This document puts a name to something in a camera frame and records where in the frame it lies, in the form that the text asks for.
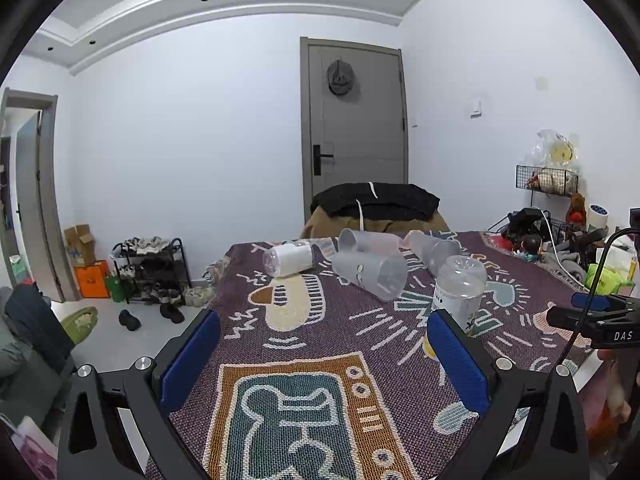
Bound black wire basket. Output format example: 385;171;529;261
514;163;580;197

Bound black cable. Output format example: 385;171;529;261
555;228;640;368

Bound grey cloth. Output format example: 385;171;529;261
539;247;589;284

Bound printed woven blanket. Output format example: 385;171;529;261
144;230;596;480

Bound grey hat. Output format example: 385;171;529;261
326;58;360;96

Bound open grey door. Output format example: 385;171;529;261
0;87;69;304

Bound brown chair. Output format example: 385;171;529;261
299;207;451;241

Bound black knitted cloth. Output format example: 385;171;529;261
310;182;442;221

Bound white cord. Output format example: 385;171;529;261
356;182;377;233

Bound black door lock handle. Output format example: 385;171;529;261
312;144;335;177

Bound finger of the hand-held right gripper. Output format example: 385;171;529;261
545;291;632;332

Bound green slipper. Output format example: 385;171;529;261
59;305;100;346

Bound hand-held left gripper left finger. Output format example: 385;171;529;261
56;309;222;480

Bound pink bag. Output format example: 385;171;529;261
0;414;59;480

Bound clear plastic bag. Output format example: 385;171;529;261
530;128;582;174

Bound white tape roll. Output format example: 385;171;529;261
584;203;610;231

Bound white label plastic bottle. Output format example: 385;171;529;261
262;240;315;279

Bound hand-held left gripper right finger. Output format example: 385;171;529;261
426;309;591;480

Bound cardboard box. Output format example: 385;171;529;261
63;223;99;269

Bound orange box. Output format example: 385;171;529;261
73;259;111;300

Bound small translucent plastic cup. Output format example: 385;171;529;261
312;237;339;262

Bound brown plush toy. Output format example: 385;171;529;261
565;192;587;224

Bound yellow cap plastic bottle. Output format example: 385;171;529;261
424;254;489;359

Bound large translucent plastic cup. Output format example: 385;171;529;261
331;249;410;303

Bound dark clothing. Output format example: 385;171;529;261
0;284;76;377

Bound beige shoes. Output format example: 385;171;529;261
182;284;216;307

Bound small figurine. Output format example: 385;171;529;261
517;233;544;261

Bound green bag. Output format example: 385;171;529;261
103;272;126;304

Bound black bag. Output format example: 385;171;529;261
487;207;571;246

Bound black shoe rack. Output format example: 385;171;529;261
110;237;192;305

